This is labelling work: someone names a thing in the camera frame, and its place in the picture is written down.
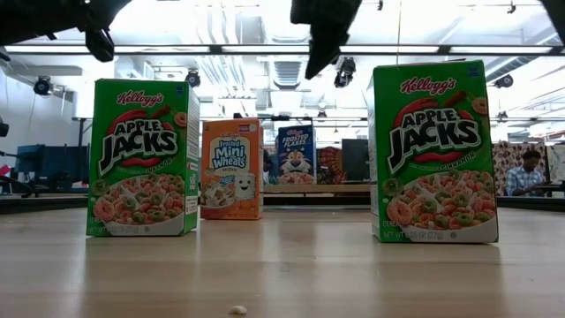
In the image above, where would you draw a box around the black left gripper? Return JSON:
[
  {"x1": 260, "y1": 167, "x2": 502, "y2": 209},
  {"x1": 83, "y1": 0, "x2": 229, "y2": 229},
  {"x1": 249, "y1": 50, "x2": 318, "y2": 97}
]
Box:
[{"x1": 65, "y1": 0, "x2": 132, "y2": 64}]

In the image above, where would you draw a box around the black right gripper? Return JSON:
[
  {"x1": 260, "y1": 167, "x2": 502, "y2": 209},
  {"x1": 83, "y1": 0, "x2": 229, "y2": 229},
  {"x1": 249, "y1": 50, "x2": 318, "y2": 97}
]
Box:
[{"x1": 290, "y1": 0, "x2": 364, "y2": 81}]

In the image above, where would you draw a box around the green Apple Jacks cereal box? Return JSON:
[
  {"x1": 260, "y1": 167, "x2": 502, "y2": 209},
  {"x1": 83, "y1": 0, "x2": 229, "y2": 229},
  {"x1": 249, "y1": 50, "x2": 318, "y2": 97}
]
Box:
[
  {"x1": 366, "y1": 59, "x2": 501, "y2": 245},
  {"x1": 86, "y1": 78, "x2": 201, "y2": 239}
]

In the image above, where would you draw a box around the blue Frosted Flakes cereal box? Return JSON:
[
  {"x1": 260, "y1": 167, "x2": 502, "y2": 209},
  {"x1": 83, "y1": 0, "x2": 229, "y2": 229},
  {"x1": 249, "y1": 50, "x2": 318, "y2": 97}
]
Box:
[{"x1": 274, "y1": 124, "x2": 318, "y2": 186}]

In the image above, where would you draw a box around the orange Mini Wheats cereal box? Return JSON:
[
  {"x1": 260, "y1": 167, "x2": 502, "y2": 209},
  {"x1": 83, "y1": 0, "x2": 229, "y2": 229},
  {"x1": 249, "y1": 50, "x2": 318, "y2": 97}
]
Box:
[{"x1": 200, "y1": 117, "x2": 265, "y2": 222}]

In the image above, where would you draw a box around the overhead light bar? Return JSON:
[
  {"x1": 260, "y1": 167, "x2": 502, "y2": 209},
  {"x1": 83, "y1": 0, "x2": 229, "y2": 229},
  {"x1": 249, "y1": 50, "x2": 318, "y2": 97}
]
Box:
[{"x1": 0, "y1": 42, "x2": 565, "y2": 57}]

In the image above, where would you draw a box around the black partition panel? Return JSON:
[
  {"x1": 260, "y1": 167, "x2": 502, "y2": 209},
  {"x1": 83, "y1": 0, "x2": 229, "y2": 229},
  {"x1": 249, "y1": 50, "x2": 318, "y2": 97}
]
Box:
[{"x1": 341, "y1": 138, "x2": 370, "y2": 183}]

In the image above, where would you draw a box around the dark patterned cloth panel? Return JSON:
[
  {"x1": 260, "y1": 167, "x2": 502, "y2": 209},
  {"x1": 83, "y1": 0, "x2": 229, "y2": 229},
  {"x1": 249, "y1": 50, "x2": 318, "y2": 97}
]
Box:
[{"x1": 315, "y1": 146, "x2": 344, "y2": 186}]

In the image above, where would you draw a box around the blue office partition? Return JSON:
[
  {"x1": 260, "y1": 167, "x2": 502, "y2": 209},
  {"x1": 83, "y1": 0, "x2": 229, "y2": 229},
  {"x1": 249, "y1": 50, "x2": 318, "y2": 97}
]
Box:
[{"x1": 15, "y1": 144, "x2": 91, "y2": 192}]

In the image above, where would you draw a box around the brown patterned hanging cloth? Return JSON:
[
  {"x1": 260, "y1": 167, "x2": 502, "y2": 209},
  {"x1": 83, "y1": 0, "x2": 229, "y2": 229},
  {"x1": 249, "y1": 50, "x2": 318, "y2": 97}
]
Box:
[{"x1": 491, "y1": 140, "x2": 549, "y2": 197}]

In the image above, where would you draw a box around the person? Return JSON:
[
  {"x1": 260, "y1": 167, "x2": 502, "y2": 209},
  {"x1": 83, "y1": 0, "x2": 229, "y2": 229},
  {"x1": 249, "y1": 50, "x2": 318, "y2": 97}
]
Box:
[{"x1": 505, "y1": 149, "x2": 552, "y2": 197}]

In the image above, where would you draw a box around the pale patterned hanging cloth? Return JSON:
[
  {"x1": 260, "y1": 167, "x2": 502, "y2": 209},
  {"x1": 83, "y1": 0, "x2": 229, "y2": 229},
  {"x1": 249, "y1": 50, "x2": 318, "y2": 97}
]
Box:
[{"x1": 546, "y1": 143, "x2": 565, "y2": 185}]

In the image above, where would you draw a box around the black aluminium table frame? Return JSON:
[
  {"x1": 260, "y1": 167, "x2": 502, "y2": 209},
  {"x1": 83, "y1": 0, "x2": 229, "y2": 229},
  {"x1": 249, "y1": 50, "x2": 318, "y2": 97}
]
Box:
[{"x1": 0, "y1": 193, "x2": 565, "y2": 216}]

